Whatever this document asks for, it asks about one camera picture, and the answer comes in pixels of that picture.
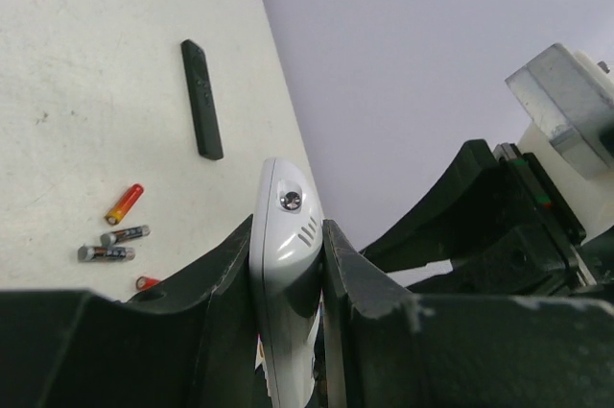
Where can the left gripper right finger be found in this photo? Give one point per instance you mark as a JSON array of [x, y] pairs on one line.
[[388, 347]]

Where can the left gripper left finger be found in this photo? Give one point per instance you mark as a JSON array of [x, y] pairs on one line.
[[188, 341]]

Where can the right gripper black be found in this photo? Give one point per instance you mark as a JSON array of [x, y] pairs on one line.
[[477, 218]]

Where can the white rounded remote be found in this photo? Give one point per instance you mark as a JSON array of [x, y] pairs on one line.
[[284, 268]]

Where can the black slim remote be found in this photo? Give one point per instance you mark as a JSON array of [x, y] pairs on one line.
[[206, 127]]

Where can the red orange battery lower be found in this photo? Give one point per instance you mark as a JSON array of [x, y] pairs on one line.
[[145, 282]]

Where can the red orange battery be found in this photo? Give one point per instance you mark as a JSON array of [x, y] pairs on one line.
[[123, 206], [145, 282]]

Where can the dark grey battery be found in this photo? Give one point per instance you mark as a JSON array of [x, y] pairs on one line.
[[124, 235], [105, 254]]

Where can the red orange battery upper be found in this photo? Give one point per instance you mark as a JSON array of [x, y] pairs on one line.
[[123, 206]]

